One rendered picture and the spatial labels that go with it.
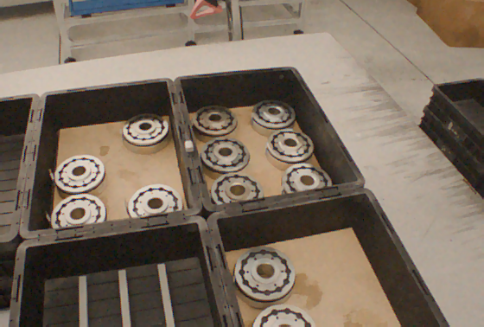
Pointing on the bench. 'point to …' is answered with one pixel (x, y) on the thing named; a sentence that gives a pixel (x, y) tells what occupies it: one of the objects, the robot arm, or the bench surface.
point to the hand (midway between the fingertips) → (190, 2)
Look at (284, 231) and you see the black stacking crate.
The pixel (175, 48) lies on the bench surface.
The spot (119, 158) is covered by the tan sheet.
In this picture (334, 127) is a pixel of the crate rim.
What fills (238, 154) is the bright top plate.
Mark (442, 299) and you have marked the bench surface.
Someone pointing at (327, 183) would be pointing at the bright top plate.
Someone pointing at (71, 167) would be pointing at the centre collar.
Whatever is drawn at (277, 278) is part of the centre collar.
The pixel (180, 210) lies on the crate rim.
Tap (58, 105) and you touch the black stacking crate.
